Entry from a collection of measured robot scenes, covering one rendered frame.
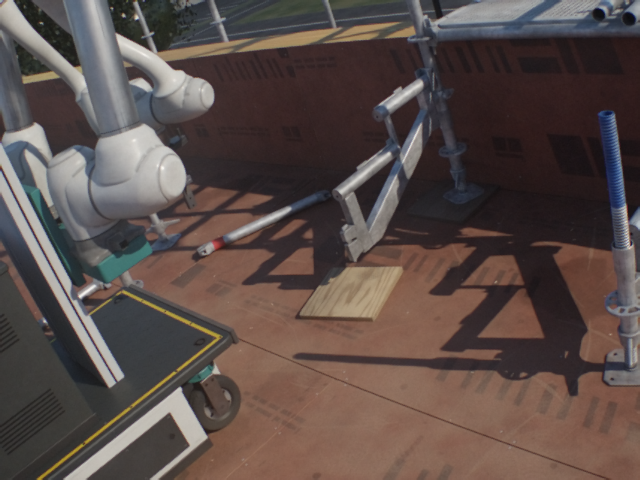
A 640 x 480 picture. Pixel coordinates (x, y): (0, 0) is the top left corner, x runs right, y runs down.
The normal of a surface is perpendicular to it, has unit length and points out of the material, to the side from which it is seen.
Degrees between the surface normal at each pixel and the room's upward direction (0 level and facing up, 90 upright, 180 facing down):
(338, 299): 0
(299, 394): 0
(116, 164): 76
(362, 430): 0
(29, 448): 90
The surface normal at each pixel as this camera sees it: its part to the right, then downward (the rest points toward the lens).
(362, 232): 0.69, 0.15
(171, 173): 0.92, 0.02
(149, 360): -0.29, -0.84
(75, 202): -0.29, 0.49
